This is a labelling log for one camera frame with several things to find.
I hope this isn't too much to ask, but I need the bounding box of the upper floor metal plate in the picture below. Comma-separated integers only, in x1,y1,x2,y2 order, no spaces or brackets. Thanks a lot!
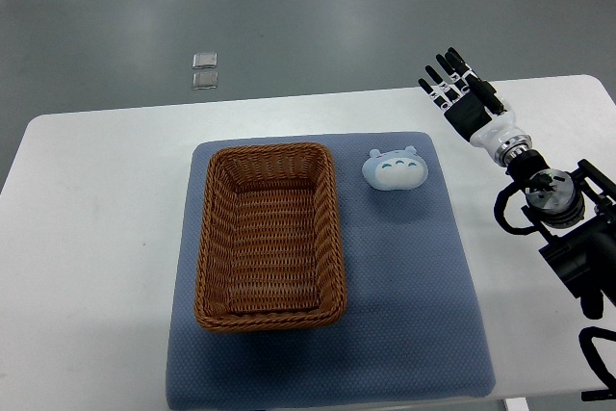
192,51,218,69

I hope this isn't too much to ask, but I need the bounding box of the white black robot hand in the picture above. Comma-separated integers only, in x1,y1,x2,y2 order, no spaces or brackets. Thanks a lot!
418,47,530,162

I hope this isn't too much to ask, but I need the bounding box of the blue plush toy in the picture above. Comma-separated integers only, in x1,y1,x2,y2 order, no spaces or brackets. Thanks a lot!
362,145,429,192

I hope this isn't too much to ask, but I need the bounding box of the brown wicker basket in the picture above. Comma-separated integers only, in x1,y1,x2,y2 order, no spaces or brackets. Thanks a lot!
193,141,347,333

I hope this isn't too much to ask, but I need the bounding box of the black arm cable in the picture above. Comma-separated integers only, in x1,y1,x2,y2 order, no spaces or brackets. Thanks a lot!
578,326,616,402

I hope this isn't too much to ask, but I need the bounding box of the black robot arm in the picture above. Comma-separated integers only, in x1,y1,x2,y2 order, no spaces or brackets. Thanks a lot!
418,48,615,320

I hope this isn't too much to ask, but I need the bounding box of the floor metal plate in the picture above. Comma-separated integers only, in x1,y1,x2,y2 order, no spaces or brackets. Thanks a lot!
192,71,218,90
192,51,218,69

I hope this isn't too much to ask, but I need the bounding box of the lower floor metal plate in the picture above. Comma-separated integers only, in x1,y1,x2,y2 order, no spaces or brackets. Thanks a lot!
192,71,218,90

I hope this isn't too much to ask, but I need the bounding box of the blue fabric mat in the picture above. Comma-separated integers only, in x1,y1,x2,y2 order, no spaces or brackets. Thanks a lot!
166,132,496,410

